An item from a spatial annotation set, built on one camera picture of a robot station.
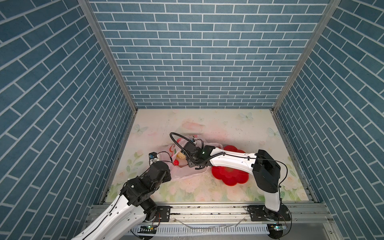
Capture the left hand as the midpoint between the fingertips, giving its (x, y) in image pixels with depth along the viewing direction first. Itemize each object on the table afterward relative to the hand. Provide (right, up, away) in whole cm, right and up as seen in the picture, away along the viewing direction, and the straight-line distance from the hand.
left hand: (169, 169), depth 77 cm
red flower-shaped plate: (+33, -8, +10) cm, 36 cm away
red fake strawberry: (+2, +1, +10) cm, 10 cm away
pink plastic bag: (+7, -1, +4) cm, 8 cm away
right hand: (+10, +4, +10) cm, 15 cm away
